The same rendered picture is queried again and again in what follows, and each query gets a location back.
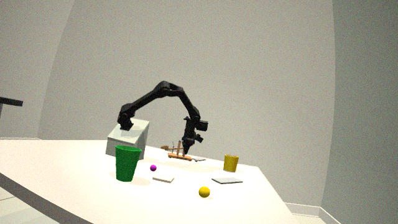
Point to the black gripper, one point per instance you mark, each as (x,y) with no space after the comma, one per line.
(188,139)

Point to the yellow ball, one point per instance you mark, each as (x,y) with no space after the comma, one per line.
(204,192)

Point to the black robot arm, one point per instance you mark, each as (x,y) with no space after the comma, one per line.
(161,90)

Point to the green plastic cup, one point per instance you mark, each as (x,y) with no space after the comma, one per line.
(126,162)

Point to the yellow cup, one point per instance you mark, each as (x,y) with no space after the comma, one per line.
(230,163)

